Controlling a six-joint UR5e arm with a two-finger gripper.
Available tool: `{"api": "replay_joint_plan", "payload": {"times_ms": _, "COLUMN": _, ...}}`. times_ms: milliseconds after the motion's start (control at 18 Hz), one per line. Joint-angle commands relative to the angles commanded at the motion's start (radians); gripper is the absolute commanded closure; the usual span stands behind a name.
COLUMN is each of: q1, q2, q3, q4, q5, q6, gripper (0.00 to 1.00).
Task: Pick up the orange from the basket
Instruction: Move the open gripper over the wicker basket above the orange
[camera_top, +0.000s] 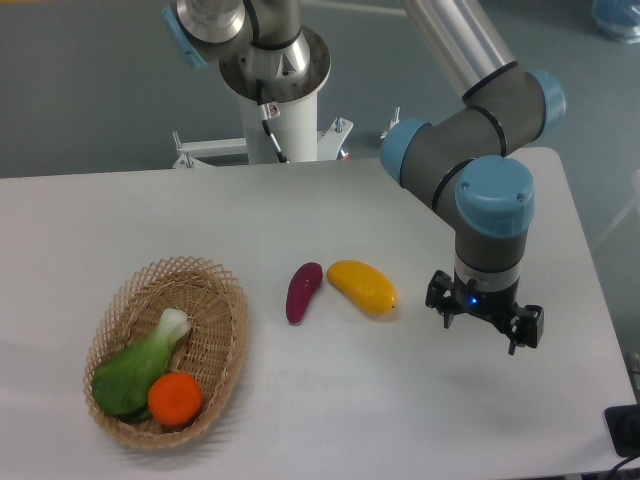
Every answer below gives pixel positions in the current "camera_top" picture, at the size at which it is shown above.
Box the woven wicker oval basket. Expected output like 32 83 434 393
83 256 249 450

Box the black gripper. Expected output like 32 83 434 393
425 270 544 356

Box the purple eggplant toy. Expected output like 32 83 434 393
285 262 323 325

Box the black device at table edge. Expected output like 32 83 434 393
604 404 639 457

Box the orange fruit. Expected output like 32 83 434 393
147 372 203 427

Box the green bok choy toy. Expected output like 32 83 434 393
91 308 191 419

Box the yellow mango toy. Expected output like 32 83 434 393
327 260 397 316

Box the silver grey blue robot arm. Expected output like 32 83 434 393
162 1 566 348

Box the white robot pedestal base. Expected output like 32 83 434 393
172 92 355 169

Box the black cable on pedestal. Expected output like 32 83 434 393
254 78 291 164

